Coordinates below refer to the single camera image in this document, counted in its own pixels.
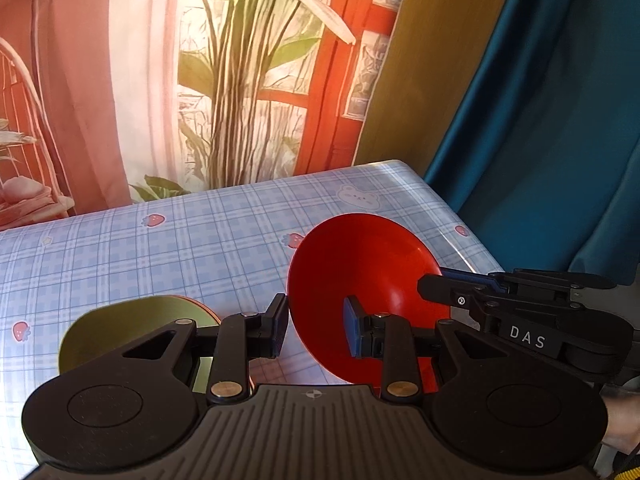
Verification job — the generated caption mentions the blue checked tablecloth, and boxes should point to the blue checked tablecloth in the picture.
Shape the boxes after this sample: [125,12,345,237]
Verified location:
[0,159,506,480]

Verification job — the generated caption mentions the person's right forearm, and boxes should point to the person's right forearm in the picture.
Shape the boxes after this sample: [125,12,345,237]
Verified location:
[600,385,640,456]

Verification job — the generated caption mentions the printed room scene tapestry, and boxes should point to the printed room scene tapestry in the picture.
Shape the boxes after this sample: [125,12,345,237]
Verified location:
[0,0,416,233]

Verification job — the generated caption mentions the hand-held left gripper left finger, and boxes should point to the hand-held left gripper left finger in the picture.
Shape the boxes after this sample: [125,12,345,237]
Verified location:
[122,292,291,406]

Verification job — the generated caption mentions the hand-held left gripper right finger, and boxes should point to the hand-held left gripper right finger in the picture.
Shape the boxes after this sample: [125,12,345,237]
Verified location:
[342,295,501,404]

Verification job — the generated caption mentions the red round bowl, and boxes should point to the red round bowl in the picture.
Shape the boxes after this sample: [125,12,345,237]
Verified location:
[286,213,453,386]

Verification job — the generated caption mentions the blue curtain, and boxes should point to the blue curtain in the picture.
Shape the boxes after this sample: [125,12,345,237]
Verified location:
[422,0,640,288]

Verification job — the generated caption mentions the yellow cable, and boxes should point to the yellow cable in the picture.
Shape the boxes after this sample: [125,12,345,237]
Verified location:
[607,442,640,480]

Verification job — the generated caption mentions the green square plate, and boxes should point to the green square plate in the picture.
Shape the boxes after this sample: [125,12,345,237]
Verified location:
[58,295,217,397]

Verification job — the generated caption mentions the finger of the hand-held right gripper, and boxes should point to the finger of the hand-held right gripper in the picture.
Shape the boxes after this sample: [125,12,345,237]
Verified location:
[417,274,632,361]
[442,267,618,297]

